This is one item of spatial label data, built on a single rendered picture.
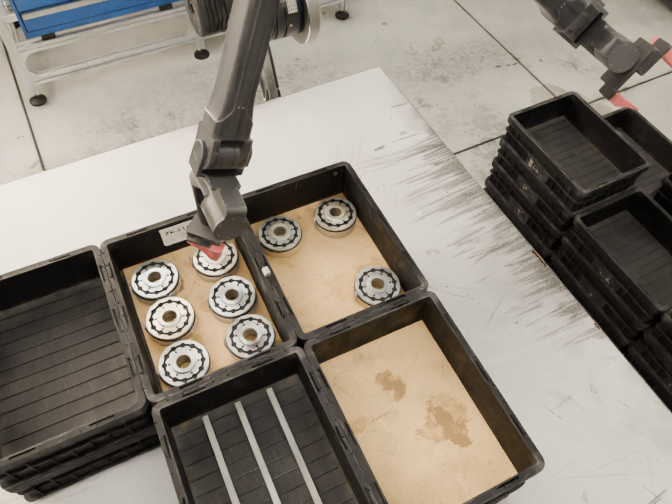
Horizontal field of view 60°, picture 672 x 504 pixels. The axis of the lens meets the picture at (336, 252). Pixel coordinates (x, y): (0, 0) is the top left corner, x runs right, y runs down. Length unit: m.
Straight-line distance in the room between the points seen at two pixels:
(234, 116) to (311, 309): 0.56
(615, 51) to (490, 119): 1.87
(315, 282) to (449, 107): 1.86
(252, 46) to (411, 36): 2.65
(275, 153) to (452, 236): 0.57
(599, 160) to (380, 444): 1.42
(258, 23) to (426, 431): 0.81
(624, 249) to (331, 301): 1.20
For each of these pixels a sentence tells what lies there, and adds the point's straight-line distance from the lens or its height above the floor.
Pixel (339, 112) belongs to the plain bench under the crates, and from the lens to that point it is 1.90.
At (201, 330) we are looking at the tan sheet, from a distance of 1.31.
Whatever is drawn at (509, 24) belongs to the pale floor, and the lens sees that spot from 3.69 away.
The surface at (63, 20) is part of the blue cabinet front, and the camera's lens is 3.05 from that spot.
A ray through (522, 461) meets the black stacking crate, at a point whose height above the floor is 0.87.
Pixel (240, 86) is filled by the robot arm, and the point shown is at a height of 1.42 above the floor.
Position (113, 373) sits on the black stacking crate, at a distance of 1.31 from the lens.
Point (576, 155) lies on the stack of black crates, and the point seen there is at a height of 0.49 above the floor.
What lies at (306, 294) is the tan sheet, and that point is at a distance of 1.33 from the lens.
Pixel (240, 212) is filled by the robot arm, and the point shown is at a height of 1.26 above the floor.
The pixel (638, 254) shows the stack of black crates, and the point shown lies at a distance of 2.22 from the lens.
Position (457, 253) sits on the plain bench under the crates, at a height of 0.70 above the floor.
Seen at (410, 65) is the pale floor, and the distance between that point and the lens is 3.26.
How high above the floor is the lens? 1.98
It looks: 56 degrees down
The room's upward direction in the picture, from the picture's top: 3 degrees clockwise
